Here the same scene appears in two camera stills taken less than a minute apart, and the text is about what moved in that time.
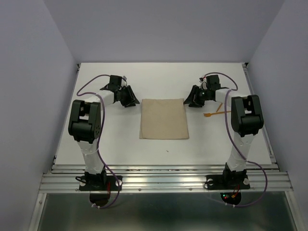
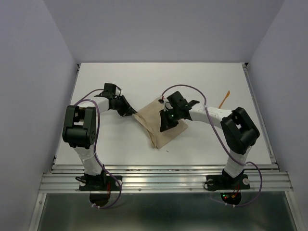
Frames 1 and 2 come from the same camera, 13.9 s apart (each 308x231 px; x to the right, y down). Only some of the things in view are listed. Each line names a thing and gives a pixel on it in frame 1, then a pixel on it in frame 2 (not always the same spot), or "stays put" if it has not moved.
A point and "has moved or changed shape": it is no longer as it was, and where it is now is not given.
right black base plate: [218, 182] stays put
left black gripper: [129, 90] -> [127, 110]
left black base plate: [85, 186] stays put
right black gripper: [193, 102] -> [164, 124]
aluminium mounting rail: [65, 178] stays put
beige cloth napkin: [163, 119] has moved or changed shape
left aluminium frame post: [37, 212] stays put
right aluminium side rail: [272, 154] stays put
